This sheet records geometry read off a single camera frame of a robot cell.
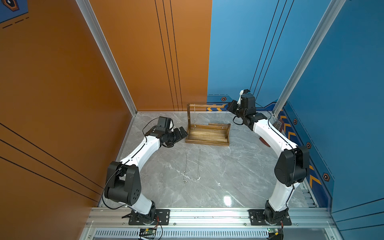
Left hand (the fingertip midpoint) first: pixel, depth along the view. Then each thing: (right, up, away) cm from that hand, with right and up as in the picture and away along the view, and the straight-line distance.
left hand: (183, 134), depth 89 cm
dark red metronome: (+58, +6, 0) cm, 58 cm away
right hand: (+27, +19, 0) cm, 33 cm away
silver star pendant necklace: (+7, +10, +10) cm, 16 cm away
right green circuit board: (+46, -46, -16) cm, 67 cm away
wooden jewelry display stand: (+18, -1, +17) cm, 25 cm away
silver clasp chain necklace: (+10, -25, -2) cm, 27 cm away
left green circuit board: (-15, -46, -17) cm, 51 cm away
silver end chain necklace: (+1, -26, -3) cm, 27 cm away
